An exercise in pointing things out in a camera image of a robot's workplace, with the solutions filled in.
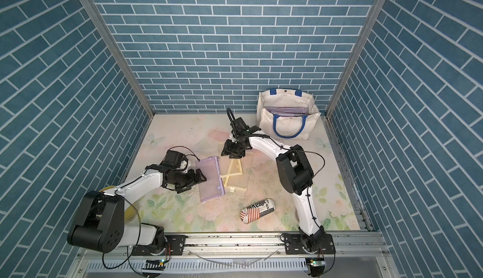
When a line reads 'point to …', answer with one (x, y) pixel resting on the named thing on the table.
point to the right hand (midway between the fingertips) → (225, 154)
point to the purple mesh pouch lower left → (287, 111)
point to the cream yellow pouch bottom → (239, 182)
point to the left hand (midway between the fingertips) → (203, 182)
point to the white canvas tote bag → (280, 127)
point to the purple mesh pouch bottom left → (213, 187)
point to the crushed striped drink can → (257, 211)
